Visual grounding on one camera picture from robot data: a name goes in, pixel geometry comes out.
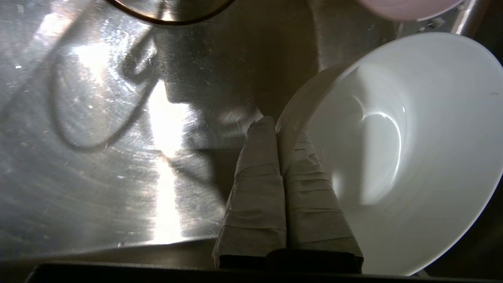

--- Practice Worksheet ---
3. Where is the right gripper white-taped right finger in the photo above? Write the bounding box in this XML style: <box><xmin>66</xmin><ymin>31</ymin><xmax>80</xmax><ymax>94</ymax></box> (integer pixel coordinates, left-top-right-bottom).
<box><xmin>269</xmin><ymin>133</ymin><xmax>364</xmax><ymax>274</ymax></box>

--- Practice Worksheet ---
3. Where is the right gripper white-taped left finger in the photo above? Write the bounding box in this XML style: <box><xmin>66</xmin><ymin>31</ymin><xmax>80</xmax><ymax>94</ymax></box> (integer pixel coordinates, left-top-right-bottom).
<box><xmin>212</xmin><ymin>116</ymin><xmax>287</xmax><ymax>270</ymax></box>

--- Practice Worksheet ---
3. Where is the white bowl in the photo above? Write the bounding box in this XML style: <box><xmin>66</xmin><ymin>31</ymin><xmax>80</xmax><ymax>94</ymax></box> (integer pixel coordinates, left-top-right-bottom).
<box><xmin>275</xmin><ymin>32</ymin><xmax>503</xmax><ymax>276</ymax></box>

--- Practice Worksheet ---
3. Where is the pink bowl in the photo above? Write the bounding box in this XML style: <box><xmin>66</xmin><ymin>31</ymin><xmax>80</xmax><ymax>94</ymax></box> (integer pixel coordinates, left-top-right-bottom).
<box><xmin>360</xmin><ymin>0</ymin><xmax>466</xmax><ymax>22</ymax></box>

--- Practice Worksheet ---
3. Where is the stainless steel sink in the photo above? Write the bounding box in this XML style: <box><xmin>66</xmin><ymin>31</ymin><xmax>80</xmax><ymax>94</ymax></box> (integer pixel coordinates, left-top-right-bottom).
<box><xmin>0</xmin><ymin>0</ymin><xmax>503</xmax><ymax>283</ymax></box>

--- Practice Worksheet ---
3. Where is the metal sink drain strainer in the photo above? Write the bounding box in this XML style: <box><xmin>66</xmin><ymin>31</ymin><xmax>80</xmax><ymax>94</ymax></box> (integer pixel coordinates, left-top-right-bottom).
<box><xmin>104</xmin><ymin>0</ymin><xmax>236</xmax><ymax>26</ymax></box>

